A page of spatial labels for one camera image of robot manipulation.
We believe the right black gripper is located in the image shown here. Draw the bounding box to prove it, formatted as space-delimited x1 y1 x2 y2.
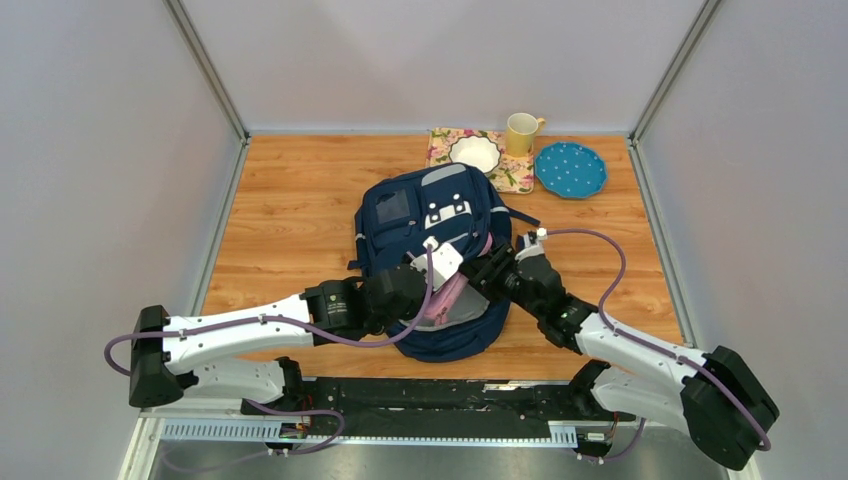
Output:
460 244 543 321

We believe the pink cartoon pencil case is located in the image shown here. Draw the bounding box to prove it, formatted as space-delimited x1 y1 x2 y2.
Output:
416 234 490 332

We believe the navy blue school backpack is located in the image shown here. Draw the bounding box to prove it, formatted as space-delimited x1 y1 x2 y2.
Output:
348 163 540 363

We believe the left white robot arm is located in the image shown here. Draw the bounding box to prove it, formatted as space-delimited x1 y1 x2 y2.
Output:
127 265 434 415

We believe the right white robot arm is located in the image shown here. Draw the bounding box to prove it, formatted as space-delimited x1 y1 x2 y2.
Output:
459 245 780 471

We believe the floral placemat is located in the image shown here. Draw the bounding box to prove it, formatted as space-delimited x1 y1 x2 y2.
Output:
426 127 534 194

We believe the white scalloped bowl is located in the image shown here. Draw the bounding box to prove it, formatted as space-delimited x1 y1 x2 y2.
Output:
448 136 501 173

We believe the blue polka dot plate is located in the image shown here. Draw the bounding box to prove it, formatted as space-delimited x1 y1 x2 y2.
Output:
534 142 608 200

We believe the yellow mug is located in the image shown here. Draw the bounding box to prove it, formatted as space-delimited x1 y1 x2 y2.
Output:
504 112 547 157

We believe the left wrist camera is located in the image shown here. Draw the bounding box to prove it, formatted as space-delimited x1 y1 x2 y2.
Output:
411 236 464 291

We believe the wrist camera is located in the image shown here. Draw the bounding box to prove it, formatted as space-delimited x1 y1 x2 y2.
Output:
411 236 464 291
515 227 548 262

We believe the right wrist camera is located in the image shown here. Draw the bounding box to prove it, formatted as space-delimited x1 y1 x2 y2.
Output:
515 227 548 262

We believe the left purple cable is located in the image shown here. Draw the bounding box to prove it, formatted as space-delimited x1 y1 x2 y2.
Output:
103 241 439 458

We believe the purple cable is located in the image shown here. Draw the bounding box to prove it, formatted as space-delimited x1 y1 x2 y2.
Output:
103 241 439 458
539 228 773 463

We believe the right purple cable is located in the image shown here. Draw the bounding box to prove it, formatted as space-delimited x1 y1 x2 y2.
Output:
539 228 773 463

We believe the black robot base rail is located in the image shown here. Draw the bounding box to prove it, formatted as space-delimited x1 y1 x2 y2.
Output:
240 377 634 455

